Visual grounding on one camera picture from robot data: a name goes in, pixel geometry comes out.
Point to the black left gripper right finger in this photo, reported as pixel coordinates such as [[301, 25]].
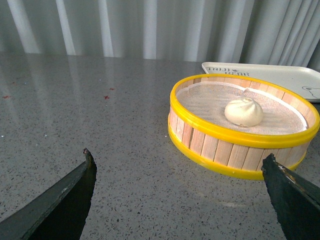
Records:
[[295, 200]]

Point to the white rectangular tray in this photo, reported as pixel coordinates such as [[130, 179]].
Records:
[[300, 80]]

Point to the wooden steamer with yellow rims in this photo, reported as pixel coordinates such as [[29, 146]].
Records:
[[235, 153]]

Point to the white steamed bun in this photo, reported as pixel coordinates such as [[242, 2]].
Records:
[[244, 112]]

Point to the grey pleated curtain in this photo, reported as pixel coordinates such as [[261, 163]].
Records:
[[271, 32]]

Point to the white steamer liner cloth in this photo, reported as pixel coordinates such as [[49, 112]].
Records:
[[208, 100]]

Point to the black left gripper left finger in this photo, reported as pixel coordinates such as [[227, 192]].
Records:
[[60, 212]]

